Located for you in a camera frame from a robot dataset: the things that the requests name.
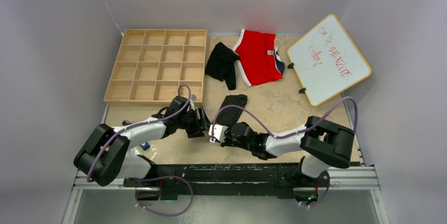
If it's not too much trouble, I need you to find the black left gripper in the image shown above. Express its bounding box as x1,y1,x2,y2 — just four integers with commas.
176,106,211,138

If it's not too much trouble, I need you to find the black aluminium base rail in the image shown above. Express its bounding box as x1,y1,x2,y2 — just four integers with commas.
71,161,380,202

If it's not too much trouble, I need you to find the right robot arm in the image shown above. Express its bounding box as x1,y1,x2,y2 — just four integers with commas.
209,116,355,186

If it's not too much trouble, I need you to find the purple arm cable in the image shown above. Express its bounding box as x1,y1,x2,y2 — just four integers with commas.
209,96,359,209
85,84,195,218

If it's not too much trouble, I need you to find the white board with wooden frame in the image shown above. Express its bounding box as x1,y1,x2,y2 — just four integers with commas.
287,14,372,106

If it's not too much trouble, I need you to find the wooden compartment tray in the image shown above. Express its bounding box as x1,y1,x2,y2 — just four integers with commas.
103,29,207,106

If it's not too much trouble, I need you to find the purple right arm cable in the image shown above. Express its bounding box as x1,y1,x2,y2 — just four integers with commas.
209,96,359,209

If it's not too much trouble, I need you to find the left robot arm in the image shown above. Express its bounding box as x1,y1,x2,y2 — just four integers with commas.
73,96,211,187

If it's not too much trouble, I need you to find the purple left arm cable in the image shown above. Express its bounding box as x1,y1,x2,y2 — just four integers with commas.
85,84,195,218

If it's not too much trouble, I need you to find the black striped underwear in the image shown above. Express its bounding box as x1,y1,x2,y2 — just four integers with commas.
216,94,248,127

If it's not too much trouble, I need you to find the red white blue underwear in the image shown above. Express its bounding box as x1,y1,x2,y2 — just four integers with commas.
232,29,286,86

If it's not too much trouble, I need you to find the plain black underwear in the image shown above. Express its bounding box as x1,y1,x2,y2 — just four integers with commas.
205,42,240,91

